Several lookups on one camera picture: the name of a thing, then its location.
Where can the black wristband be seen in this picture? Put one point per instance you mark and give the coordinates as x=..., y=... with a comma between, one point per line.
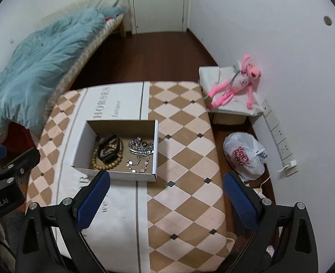
x=108, y=149

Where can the white plastic shopping bag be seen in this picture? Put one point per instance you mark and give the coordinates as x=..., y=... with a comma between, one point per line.
x=247, y=156

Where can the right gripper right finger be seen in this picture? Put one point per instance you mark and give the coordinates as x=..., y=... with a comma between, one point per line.
x=245, y=201

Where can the white cardboard box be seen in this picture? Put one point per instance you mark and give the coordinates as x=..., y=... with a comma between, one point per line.
x=126, y=149

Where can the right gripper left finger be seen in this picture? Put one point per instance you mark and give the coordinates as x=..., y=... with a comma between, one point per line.
x=89, y=199

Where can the teal duvet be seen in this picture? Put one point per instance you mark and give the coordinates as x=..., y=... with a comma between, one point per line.
x=40, y=61

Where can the bed with patterned mattress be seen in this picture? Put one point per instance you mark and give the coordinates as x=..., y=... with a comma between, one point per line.
x=113, y=23

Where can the white wall power strip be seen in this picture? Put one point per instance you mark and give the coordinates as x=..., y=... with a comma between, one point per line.
x=287, y=157

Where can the pink panther plush toy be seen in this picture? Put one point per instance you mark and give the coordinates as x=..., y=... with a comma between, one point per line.
x=243, y=79

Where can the white door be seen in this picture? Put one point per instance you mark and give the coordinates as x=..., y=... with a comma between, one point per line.
x=155, y=16

